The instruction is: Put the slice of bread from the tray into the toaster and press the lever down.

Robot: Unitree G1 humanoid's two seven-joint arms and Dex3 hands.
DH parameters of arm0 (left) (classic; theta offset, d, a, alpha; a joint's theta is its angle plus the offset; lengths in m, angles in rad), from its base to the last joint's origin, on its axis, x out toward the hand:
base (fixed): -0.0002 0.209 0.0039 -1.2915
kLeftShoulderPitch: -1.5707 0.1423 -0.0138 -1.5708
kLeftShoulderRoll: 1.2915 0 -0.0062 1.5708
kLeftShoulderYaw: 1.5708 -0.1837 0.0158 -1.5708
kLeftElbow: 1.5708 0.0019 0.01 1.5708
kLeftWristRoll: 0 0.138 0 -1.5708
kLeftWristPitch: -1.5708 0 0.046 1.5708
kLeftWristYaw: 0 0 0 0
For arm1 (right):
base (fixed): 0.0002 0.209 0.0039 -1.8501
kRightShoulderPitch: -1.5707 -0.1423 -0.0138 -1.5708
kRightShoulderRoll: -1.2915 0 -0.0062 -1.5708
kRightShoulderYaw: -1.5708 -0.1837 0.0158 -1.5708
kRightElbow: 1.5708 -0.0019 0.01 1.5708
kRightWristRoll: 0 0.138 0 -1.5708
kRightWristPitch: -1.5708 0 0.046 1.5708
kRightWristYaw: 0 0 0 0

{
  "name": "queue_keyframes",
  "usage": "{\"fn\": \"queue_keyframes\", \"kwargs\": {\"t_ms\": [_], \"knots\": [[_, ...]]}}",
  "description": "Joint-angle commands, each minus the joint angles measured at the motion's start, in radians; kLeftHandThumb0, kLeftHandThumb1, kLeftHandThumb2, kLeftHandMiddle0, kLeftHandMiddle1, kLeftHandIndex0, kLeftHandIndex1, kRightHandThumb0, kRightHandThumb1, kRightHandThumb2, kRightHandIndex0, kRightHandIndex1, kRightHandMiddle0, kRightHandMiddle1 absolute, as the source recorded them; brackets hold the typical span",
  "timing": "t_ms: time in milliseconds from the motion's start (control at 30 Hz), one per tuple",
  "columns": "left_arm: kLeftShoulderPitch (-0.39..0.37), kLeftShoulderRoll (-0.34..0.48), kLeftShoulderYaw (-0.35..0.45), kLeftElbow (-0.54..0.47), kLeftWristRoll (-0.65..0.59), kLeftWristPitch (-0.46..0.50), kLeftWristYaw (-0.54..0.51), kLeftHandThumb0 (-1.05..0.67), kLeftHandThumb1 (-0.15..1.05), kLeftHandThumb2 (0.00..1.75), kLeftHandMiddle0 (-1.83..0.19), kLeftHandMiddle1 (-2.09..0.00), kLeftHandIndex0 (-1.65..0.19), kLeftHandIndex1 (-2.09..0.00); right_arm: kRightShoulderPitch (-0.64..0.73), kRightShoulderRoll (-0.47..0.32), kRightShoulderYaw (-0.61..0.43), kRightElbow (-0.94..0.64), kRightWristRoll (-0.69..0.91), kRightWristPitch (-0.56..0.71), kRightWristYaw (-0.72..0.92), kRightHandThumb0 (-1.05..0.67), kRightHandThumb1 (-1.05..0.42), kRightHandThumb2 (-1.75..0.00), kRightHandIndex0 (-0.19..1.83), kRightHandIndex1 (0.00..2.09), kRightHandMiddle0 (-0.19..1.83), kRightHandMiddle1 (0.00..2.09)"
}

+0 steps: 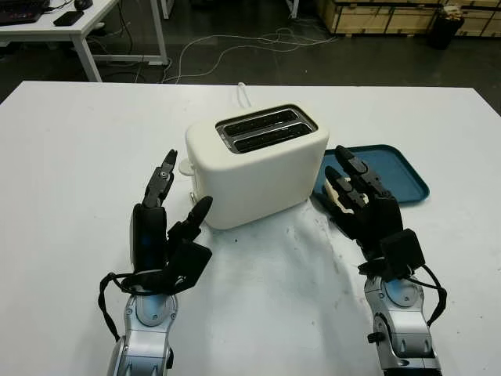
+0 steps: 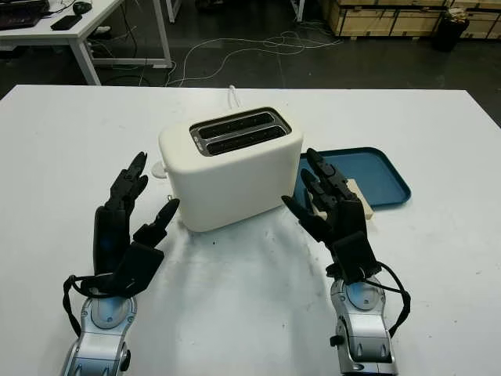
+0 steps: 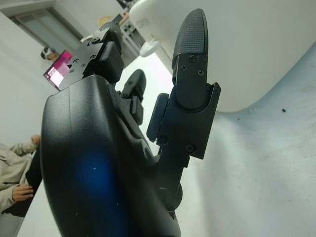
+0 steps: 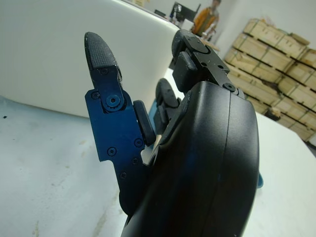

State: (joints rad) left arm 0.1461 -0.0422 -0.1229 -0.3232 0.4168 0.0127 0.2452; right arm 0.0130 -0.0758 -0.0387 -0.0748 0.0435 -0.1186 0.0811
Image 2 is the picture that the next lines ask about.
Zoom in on white office desk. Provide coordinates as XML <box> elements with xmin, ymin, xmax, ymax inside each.
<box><xmin>0</xmin><ymin>0</ymin><xmax>174</xmax><ymax>86</ymax></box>

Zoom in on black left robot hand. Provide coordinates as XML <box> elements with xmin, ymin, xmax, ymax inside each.
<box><xmin>92</xmin><ymin>151</ymin><xmax>182</xmax><ymax>295</ymax></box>

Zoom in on slice of bread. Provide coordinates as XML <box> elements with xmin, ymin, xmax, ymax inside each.
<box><xmin>308</xmin><ymin>178</ymin><xmax>377</xmax><ymax>222</ymax></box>

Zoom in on black smartphone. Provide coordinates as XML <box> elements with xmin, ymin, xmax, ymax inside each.
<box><xmin>50</xmin><ymin>15</ymin><xmax>84</xmax><ymax>32</ymax></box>

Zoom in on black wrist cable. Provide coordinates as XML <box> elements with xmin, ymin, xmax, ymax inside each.
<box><xmin>63</xmin><ymin>273</ymin><xmax>118</xmax><ymax>340</ymax></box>
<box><xmin>366</xmin><ymin>261</ymin><xmax>413</xmax><ymax>352</ymax></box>

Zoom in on white floor cable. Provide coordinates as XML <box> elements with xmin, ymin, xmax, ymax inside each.
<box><xmin>167</xmin><ymin>30</ymin><xmax>342</xmax><ymax>88</ymax></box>

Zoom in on white metal table leg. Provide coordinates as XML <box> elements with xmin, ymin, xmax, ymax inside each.
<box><xmin>290</xmin><ymin>0</ymin><xmax>315</xmax><ymax>23</ymax></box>
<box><xmin>167</xmin><ymin>0</ymin><xmax>186</xmax><ymax>24</ymax></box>

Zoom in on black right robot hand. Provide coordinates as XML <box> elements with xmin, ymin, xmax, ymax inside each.
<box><xmin>281</xmin><ymin>147</ymin><xmax>368</xmax><ymax>254</ymax></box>

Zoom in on blue plastic tray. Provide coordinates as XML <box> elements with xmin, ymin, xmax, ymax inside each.
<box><xmin>293</xmin><ymin>146</ymin><xmax>412</xmax><ymax>213</ymax></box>

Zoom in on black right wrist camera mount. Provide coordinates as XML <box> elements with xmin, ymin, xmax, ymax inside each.
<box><xmin>326</xmin><ymin>230</ymin><xmax>381</xmax><ymax>284</ymax></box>

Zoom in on stacked wooden crates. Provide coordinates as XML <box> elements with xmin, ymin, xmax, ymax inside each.
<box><xmin>320</xmin><ymin>0</ymin><xmax>501</xmax><ymax>41</ymax></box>

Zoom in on white toaster power cord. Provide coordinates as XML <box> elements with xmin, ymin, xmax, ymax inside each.
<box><xmin>226</xmin><ymin>85</ymin><xmax>242</xmax><ymax>111</ymax></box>

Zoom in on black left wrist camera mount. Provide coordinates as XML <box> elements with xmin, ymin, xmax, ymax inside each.
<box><xmin>111</xmin><ymin>239</ymin><xmax>165</xmax><ymax>297</ymax></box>

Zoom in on black waste bin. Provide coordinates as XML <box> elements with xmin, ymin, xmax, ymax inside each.
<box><xmin>431</xmin><ymin>9</ymin><xmax>470</xmax><ymax>52</ymax></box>

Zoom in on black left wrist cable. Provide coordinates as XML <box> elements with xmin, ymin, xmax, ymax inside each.
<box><xmin>63</xmin><ymin>273</ymin><xmax>118</xmax><ymax>340</ymax></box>

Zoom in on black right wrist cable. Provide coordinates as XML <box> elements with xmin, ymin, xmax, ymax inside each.
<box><xmin>366</xmin><ymin>261</ymin><xmax>413</xmax><ymax>352</ymax></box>

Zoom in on cream two-slot toaster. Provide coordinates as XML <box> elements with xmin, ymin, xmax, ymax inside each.
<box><xmin>158</xmin><ymin>106</ymin><xmax>305</xmax><ymax>233</ymax></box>

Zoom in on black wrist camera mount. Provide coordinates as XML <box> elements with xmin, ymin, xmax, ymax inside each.
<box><xmin>326</xmin><ymin>230</ymin><xmax>381</xmax><ymax>284</ymax></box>
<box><xmin>111</xmin><ymin>239</ymin><xmax>165</xmax><ymax>297</ymax></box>

